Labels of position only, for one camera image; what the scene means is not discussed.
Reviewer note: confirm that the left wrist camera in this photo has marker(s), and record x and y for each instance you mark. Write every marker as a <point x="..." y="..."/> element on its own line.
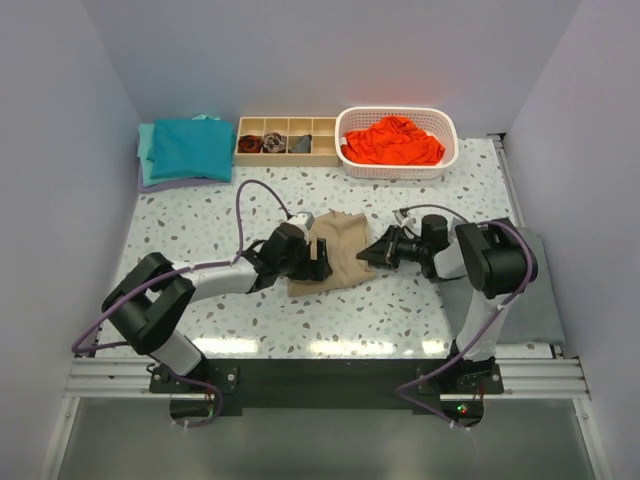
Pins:
<point x="303" y="220"/>

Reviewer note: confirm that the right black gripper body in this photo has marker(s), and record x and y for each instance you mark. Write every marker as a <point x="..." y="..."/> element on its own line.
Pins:
<point x="411" y="249"/>

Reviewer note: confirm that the wooden compartment organizer tray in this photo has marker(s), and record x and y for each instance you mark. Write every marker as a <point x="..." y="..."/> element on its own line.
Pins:
<point x="323" y="153"/>

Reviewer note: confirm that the folded grey t shirt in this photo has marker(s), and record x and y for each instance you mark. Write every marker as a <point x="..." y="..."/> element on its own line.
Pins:
<point x="533" y="318"/>

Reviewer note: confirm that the folded teal t shirt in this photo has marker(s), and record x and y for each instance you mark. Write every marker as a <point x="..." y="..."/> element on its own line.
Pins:
<point x="192" y="150"/>

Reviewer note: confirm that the beige t shirt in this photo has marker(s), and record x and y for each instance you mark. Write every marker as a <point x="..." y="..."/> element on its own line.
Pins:
<point x="346" y="235"/>

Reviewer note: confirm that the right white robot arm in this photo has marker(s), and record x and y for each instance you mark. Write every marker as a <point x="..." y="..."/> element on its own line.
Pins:
<point x="491" y="255"/>

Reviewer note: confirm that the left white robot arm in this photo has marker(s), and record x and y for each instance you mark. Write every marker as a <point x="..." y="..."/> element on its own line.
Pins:
<point x="147" y="305"/>

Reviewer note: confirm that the orange t shirt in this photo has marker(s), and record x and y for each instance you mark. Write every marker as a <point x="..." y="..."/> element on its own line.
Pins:
<point x="393" y="141"/>

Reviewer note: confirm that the red black rolled socks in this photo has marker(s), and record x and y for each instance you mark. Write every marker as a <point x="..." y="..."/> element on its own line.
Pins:
<point x="250" y="144"/>

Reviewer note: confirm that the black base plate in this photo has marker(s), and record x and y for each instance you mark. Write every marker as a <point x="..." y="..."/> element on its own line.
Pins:
<point x="320" y="385"/>

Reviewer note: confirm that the white plastic laundry basket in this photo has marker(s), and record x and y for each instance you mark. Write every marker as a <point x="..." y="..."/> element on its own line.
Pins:
<point x="433" y="121"/>

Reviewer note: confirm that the grey folded cloth piece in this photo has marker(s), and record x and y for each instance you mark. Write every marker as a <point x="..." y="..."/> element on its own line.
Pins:
<point x="300" y="144"/>

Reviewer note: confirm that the folded light turquoise shirt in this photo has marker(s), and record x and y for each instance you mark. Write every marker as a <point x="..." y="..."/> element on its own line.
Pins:
<point x="145" y="145"/>

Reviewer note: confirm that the patterned rolled socks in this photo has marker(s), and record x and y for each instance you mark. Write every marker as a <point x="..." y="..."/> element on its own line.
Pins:
<point x="274" y="143"/>

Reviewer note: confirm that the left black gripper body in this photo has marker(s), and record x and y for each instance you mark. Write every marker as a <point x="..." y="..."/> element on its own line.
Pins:
<point x="296" y="268"/>

